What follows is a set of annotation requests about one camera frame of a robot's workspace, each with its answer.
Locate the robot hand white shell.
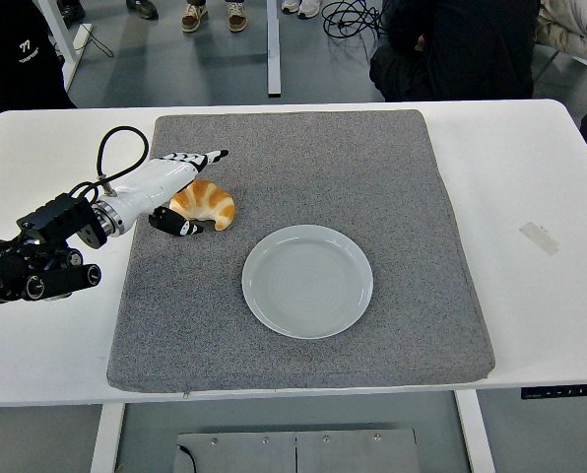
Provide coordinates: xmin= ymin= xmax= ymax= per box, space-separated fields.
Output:
xmin=106 ymin=147 xmax=230 ymax=238

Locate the croissant bread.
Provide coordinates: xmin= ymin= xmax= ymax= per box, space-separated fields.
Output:
xmin=168 ymin=179 xmax=236 ymax=232

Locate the pale grey round plate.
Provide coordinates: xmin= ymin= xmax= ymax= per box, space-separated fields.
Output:
xmin=241 ymin=224 xmax=374 ymax=340

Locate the grey metal plate with screws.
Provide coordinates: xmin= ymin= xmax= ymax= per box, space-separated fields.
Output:
xmin=174 ymin=428 xmax=419 ymax=473

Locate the white desk leg wide foot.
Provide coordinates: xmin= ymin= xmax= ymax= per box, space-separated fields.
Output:
xmin=44 ymin=0 xmax=96 ymax=93

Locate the person's brown shoe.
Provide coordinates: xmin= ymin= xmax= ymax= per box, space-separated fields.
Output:
xmin=226 ymin=1 xmax=248 ymax=34
xmin=180 ymin=2 xmax=209 ymax=34

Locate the grey fabric mat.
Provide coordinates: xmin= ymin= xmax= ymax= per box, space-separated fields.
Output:
xmin=105 ymin=108 xmax=496 ymax=394

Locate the person in black with logo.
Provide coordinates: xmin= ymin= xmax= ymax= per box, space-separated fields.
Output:
xmin=0 ymin=0 xmax=78 ymax=144

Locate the white table leg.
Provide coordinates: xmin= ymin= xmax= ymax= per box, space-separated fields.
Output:
xmin=90 ymin=403 xmax=126 ymax=473
xmin=454 ymin=391 xmax=496 ymax=473

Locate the crouching person in black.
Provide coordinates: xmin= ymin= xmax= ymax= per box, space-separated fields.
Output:
xmin=369 ymin=0 xmax=542 ymax=102

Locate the clear tape strip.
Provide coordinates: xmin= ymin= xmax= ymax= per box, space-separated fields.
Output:
xmin=518 ymin=221 xmax=559 ymax=256

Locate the beige padded jacket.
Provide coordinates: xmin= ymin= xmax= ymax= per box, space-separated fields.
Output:
xmin=535 ymin=0 xmax=587 ymax=64

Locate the black desk control panel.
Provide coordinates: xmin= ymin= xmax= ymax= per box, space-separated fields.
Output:
xmin=520 ymin=385 xmax=587 ymax=400

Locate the thin black floor cable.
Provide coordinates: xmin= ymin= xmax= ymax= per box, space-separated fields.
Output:
xmin=87 ymin=27 xmax=115 ymax=58

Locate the white desk post with foot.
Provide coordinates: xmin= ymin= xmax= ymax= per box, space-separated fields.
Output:
xmin=266 ymin=0 xmax=282 ymax=98

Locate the black cable tangle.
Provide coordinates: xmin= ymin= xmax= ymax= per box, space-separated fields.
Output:
xmin=321 ymin=0 xmax=389 ymax=38

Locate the black cable on metal plate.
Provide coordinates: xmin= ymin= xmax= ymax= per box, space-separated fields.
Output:
xmin=176 ymin=444 xmax=197 ymax=473

